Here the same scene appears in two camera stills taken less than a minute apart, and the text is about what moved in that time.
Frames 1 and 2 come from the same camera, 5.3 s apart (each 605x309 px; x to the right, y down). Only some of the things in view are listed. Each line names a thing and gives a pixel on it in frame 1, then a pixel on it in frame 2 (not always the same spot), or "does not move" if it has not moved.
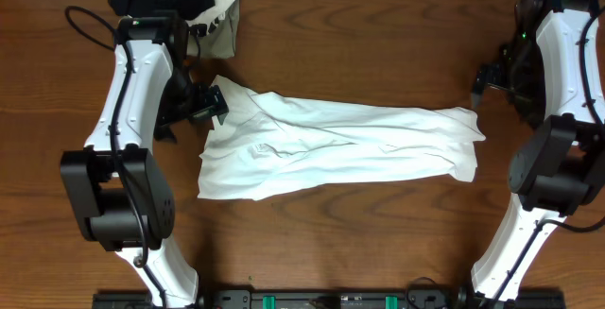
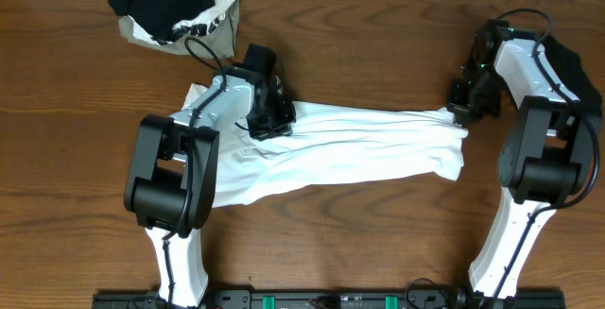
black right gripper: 533,100 -> 462,109
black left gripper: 208,106 -> 270,127
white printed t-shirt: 269,142 does not move
